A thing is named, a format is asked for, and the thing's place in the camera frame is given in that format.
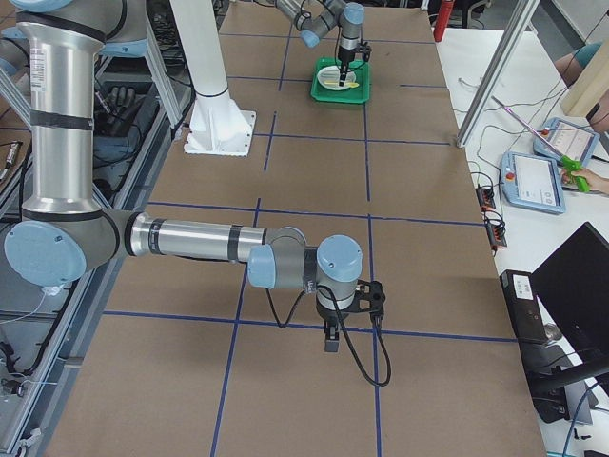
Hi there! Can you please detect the green grabber tool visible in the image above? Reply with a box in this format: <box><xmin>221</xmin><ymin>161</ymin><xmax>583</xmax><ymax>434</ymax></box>
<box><xmin>490</xmin><ymin>95</ymin><xmax>597</xmax><ymax>193</ymax></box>

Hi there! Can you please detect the far blue teach pendant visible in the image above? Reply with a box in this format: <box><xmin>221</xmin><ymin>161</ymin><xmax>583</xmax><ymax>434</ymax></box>
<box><xmin>540</xmin><ymin>117</ymin><xmax>599</xmax><ymax>166</ymax></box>

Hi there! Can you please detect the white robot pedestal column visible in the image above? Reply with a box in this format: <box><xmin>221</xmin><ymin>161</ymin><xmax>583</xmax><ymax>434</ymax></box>
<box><xmin>170</xmin><ymin>0</ymin><xmax>256</xmax><ymax>157</ymax></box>

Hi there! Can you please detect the green plastic tray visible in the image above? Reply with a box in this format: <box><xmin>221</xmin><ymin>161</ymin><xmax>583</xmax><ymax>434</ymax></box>
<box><xmin>310</xmin><ymin>57</ymin><xmax>370</xmax><ymax>105</ymax></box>

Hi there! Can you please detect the black computer box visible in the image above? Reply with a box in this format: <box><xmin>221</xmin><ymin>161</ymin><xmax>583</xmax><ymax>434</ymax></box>
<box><xmin>500</xmin><ymin>269</ymin><xmax>548</xmax><ymax>345</ymax></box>

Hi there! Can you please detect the aluminium frame post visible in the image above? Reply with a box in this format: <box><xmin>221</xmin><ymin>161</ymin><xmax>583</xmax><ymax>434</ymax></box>
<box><xmin>456</xmin><ymin>0</ymin><xmax>540</xmax><ymax>148</ymax></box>

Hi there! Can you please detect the white plate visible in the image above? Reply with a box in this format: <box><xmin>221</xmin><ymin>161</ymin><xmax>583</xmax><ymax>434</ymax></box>
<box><xmin>316</xmin><ymin>66</ymin><xmax>358</xmax><ymax>91</ymax></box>

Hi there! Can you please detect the near blue teach pendant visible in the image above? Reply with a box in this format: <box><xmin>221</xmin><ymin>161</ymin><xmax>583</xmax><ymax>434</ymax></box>
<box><xmin>500</xmin><ymin>151</ymin><xmax>566</xmax><ymax>214</ymax></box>

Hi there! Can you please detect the wooden board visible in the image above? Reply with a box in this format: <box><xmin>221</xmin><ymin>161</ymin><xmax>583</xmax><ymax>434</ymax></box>
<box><xmin>560</xmin><ymin>40</ymin><xmax>608</xmax><ymax>117</ymax></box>

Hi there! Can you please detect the black laptop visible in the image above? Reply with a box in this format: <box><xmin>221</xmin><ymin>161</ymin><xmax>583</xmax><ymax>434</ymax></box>
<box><xmin>532</xmin><ymin>222</ymin><xmax>608</xmax><ymax>361</ymax></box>

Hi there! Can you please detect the person's hand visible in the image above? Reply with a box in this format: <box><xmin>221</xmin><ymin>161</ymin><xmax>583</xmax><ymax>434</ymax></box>
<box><xmin>561</xmin><ymin>168</ymin><xmax>609</xmax><ymax>194</ymax></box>

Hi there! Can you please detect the orange black connector board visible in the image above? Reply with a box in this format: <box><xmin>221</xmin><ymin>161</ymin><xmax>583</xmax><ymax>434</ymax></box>
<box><xmin>475</xmin><ymin>186</ymin><xmax>496</xmax><ymax>210</ymax></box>

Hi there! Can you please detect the blue tape strip near crosswise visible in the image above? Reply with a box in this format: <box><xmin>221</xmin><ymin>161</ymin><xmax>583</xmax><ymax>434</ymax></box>
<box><xmin>102</xmin><ymin>309</ymin><xmax>519</xmax><ymax>344</ymax></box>

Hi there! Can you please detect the blue teach pendant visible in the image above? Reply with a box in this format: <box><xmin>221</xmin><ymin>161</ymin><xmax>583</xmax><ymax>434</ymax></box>
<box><xmin>500</xmin><ymin>151</ymin><xmax>566</xmax><ymax>214</ymax></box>
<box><xmin>540</xmin><ymin>117</ymin><xmax>599</xmax><ymax>166</ymax></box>

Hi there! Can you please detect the blue tape strip near lengthwise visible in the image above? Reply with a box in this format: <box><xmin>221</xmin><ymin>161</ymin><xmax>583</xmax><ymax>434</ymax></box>
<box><xmin>363</xmin><ymin>104</ymin><xmax>383</xmax><ymax>456</ymax></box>

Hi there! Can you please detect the red fire extinguisher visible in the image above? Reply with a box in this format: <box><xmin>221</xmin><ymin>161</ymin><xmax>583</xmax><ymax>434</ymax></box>
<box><xmin>433</xmin><ymin>0</ymin><xmax>454</xmax><ymax>43</ymax></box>

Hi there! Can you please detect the yellow spoon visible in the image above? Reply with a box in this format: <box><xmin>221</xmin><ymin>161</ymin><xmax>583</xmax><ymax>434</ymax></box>
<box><xmin>324</xmin><ymin>81</ymin><xmax>359</xmax><ymax>89</ymax></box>

